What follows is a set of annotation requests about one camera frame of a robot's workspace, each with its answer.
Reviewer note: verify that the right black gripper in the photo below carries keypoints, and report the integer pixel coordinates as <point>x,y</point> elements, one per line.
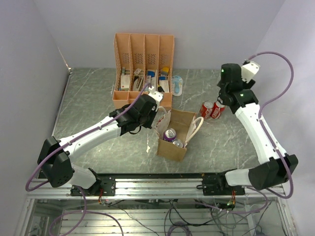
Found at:
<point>245,85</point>

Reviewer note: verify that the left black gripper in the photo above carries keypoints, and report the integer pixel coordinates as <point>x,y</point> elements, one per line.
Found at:
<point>152,111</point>

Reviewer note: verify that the red cola can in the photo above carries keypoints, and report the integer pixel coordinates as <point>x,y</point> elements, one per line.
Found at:
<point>206,109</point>
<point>217,110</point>

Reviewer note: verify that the patterned canvas tote bag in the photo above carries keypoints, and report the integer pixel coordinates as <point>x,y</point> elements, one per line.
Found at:
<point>175,129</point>

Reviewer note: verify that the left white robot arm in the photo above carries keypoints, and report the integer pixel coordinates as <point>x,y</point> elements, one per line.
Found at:
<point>56,157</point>

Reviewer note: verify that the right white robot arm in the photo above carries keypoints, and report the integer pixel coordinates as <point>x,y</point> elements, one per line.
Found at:
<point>275,164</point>

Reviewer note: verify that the purple fanta can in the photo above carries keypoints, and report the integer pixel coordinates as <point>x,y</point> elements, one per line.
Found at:
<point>169,135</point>
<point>178,143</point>

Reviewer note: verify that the small white card box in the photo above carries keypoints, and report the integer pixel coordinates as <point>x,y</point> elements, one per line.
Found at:
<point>164,86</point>

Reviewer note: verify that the white stationery box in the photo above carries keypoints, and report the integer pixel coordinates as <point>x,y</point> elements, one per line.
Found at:
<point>124,82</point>

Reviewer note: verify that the blue packaged razor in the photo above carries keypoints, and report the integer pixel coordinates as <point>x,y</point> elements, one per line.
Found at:
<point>177,85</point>

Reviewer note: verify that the peach plastic file organizer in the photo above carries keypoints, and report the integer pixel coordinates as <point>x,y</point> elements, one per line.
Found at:
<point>147,58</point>

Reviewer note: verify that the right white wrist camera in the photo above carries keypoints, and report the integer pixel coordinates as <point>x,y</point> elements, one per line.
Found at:
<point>248,70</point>

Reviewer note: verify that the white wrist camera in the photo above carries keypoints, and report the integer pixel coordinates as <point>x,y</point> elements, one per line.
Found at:
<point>156,95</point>
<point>248,70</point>

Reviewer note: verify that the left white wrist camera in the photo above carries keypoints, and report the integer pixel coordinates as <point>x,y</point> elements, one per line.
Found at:
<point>156,95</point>

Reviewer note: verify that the aluminium mounting rail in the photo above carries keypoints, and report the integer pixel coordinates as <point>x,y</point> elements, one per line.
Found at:
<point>169,186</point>

